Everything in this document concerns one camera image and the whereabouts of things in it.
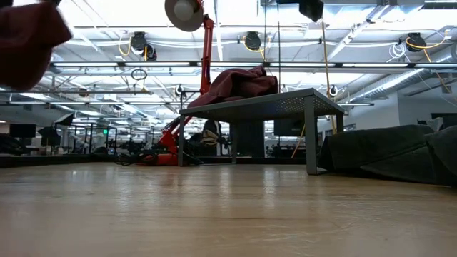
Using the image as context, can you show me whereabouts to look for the dark grey hat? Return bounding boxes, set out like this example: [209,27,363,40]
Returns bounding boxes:
[316,124,437,185]
[423,124,457,187]

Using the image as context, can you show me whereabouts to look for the person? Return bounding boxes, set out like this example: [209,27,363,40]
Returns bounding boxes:
[199,119,223,148]

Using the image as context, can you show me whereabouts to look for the grey perforated metal stand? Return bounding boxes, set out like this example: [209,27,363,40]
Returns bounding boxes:
[177,87,346,176]

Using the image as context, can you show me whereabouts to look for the red articulated desk lamp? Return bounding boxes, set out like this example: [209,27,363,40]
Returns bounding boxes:
[142,0,217,167]

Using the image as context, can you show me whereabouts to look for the long ceiling light strip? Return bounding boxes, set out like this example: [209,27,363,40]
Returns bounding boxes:
[0,61,457,69]

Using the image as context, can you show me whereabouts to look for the black studio softbox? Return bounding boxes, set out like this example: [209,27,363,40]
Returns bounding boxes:
[53,112,75,126]

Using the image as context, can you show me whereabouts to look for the black monitor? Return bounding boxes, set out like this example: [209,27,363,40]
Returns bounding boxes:
[9,123,37,139]

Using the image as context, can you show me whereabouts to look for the black ceiling cable reel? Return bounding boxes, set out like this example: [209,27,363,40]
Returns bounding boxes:
[129,31,158,61]
[243,31,262,51]
[405,31,428,53]

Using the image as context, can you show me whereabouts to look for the black cable bundle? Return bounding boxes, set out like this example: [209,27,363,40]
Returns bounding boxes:
[114,149,160,167]

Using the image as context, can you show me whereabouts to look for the silver ventilation duct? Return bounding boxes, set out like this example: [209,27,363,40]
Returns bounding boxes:
[348,44,457,105]

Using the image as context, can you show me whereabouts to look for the black aluminium table frame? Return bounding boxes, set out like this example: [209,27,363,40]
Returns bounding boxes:
[0,153,308,169]

